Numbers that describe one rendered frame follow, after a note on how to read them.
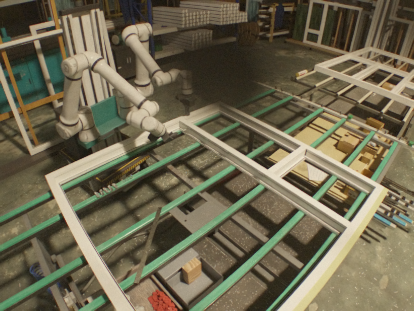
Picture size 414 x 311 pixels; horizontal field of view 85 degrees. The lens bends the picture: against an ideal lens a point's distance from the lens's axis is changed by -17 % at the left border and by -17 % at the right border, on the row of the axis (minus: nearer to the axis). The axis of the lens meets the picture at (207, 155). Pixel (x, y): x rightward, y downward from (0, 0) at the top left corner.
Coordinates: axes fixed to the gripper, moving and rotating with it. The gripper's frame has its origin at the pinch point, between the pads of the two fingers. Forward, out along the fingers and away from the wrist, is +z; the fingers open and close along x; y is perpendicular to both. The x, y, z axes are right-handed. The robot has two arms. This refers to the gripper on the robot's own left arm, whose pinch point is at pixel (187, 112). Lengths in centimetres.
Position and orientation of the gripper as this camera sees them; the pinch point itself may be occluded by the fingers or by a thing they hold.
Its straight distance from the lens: 209.2
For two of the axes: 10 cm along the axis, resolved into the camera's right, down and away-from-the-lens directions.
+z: 0.0, 8.0, 6.0
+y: 7.5, -4.0, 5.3
